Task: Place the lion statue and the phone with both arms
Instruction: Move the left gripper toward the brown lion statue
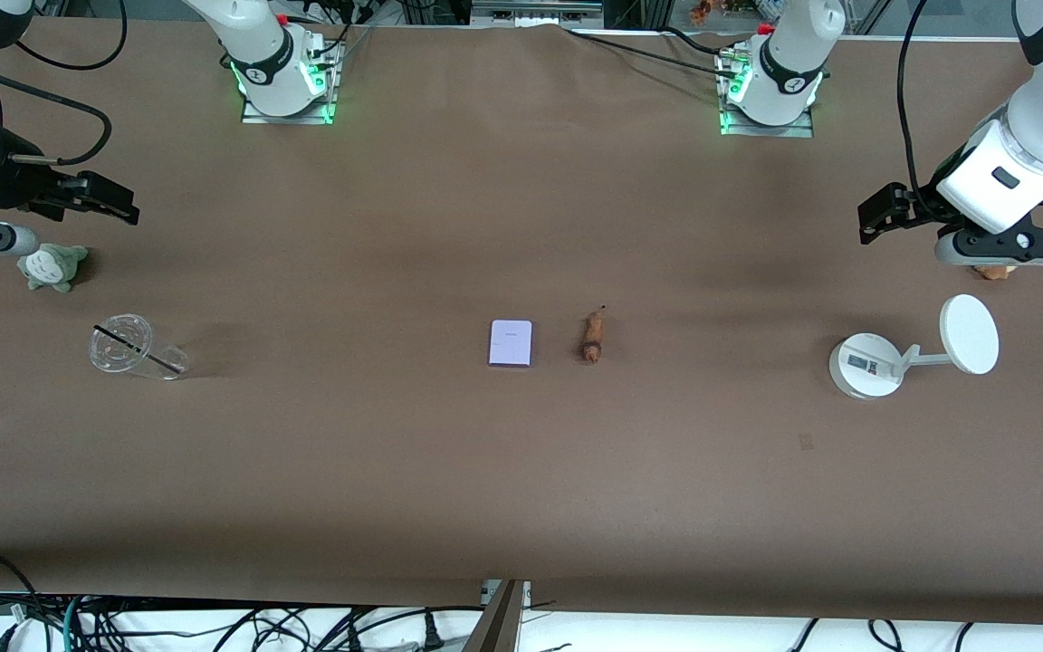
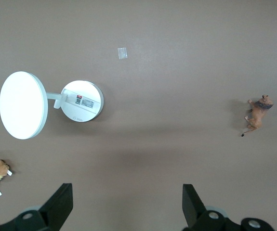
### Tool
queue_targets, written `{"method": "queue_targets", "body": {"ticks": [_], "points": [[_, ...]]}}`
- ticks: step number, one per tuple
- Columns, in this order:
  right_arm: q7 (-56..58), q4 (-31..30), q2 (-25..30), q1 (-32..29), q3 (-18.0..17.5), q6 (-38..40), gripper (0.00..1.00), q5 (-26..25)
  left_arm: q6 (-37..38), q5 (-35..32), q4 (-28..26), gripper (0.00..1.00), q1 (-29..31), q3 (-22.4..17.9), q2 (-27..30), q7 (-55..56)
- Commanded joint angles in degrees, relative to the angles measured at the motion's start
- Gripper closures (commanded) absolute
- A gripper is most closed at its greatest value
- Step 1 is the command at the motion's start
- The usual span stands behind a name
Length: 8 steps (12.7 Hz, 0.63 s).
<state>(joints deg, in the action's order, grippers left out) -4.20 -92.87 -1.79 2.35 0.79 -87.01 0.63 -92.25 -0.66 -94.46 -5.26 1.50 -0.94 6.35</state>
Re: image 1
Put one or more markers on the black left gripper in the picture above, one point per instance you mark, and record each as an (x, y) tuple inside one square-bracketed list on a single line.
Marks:
[(923, 205)]

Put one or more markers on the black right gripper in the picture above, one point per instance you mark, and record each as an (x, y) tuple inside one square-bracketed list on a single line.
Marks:
[(25, 184)]

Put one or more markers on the brown lion statue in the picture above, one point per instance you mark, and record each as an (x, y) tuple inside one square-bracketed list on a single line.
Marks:
[(593, 337)]

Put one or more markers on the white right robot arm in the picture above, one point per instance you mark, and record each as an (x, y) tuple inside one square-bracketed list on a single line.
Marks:
[(259, 54)]

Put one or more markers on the grey green plush toy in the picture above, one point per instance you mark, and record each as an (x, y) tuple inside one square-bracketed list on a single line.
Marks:
[(51, 265)]

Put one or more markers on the brown plush toy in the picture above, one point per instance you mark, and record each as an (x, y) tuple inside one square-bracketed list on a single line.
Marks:
[(992, 271)]

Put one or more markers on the clear plastic cup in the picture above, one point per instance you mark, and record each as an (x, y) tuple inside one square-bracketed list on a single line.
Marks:
[(123, 349)]

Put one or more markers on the black straw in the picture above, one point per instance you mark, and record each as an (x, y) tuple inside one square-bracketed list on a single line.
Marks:
[(137, 348)]

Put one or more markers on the white round stand lamp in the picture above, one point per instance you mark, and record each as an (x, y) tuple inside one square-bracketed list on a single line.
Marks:
[(861, 367)]

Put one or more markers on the small orange toy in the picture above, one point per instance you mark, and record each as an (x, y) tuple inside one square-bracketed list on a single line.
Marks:
[(701, 11)]

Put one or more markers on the black power plug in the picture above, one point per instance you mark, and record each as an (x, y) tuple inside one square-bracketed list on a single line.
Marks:
[(432, 637)]

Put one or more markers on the wooden beam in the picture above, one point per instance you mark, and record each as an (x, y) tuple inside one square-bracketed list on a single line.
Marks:
[(494, 625)]

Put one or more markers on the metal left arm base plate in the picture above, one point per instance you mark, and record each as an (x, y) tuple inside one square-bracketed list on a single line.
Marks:
[(798, 129)]

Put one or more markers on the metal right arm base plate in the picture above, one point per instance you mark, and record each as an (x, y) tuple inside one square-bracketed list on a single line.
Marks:
[(259, 118)]

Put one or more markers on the aluminium frame rail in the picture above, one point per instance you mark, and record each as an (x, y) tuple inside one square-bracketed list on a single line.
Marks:
[(535, 11)]

